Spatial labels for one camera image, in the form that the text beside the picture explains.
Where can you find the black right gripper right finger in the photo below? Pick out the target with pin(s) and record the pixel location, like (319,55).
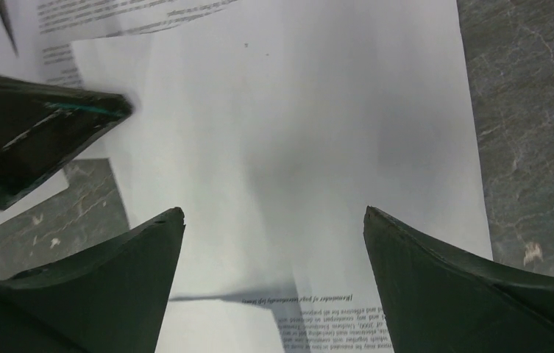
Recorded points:
(439,298)

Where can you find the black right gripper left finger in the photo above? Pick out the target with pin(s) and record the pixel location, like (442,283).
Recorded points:
(108,298)

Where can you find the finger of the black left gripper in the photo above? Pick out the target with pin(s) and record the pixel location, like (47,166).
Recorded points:
(43,127)

